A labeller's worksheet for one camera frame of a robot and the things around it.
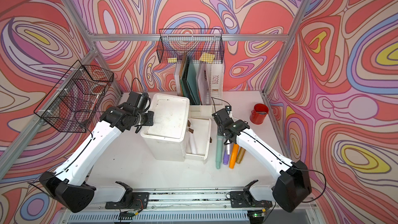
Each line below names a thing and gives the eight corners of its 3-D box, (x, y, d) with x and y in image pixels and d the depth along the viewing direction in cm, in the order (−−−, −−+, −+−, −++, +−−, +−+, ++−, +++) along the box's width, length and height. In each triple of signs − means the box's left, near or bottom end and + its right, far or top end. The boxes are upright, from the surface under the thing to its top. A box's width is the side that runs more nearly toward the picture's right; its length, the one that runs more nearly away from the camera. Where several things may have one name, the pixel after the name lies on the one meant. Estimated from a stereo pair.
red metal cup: (250, 124, 104) (255, 114, 95) (248, 114, 110) (252, 103, 101) (264, 124, 104) (270, 114, 95) (260, 114, 110) (266, 103, 101)
